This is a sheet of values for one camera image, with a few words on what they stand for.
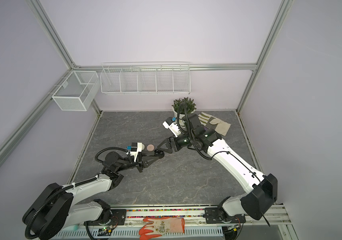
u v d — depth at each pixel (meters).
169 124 0.63
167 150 0.62
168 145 0.61
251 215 0.45
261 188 0.40
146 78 1.00
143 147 0.64
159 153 0.69
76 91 0.97
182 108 1.01
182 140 0.62
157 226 0.69
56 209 0.41
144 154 0.68
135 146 0.62
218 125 1.08
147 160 0.69
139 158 0.66
